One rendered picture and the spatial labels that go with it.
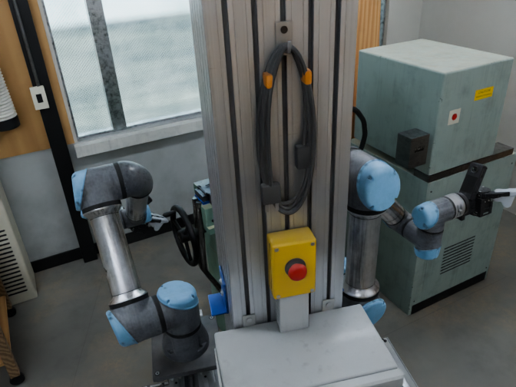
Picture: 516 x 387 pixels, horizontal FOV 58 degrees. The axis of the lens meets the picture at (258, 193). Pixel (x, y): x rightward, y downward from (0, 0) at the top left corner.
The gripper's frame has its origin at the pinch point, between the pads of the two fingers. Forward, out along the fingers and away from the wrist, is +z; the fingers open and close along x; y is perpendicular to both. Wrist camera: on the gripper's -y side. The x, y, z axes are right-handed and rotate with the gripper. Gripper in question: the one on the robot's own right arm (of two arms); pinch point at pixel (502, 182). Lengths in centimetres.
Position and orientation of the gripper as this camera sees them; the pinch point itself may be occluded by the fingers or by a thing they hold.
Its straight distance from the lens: 168.2
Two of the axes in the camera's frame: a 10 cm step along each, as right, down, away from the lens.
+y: 1.0, 9.2, 3.8
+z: 8.9, -2.5, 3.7
